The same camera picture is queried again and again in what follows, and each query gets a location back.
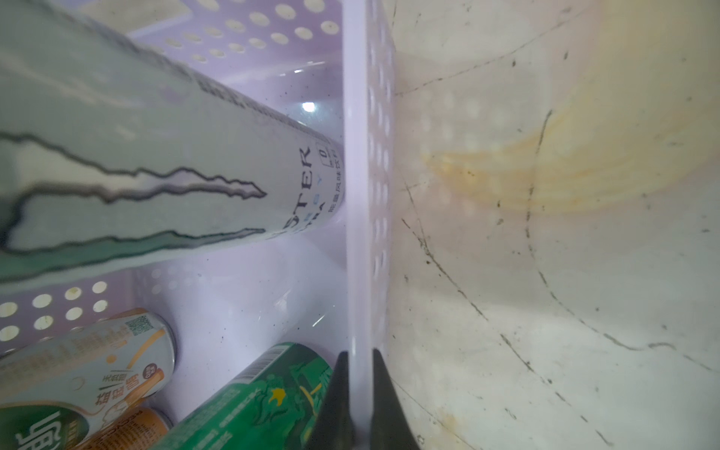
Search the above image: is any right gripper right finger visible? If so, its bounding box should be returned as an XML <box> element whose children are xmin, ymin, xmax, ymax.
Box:
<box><xmin>369</xmin><ymin>349</ymin><xmax>420</xmax><ymax>450</ymax></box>

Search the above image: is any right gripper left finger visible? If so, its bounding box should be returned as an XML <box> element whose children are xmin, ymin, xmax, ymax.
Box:
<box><xmin>305</xmin><ymin>352</ymin><xmax>354</xmax><ymax>450</ymax></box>

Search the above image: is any green soda can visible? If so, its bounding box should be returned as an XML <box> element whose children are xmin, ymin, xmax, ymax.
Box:
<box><xmin>153</xmin><ymin>342</ymin><xmax>333</xmax><ymax>450</ymax></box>

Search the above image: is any lilac plastic basket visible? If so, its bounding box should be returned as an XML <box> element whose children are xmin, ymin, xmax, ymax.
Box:
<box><xmin>1</xmin><ymin>1</ymin><xmax>394</xmax><ymax>448</ymax></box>

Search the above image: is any orange drink can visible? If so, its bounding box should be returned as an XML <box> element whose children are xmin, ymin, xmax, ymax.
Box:
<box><xmin>77</xmin><ymin>407</ymin><xmax>173</xmax><ymax>450</ymax></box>

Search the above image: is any green white tea can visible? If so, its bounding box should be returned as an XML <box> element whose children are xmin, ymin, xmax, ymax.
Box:
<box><xmin>1</xmin><ymin>309</ymin><xmax>176</xmax><ymax>449</ymax></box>

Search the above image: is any white Monster can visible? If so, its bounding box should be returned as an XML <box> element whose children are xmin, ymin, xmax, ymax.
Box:
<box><xmin>1</xmin><ymin>1</ymin><xmax>345</xmax><ymax>294</ymax></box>

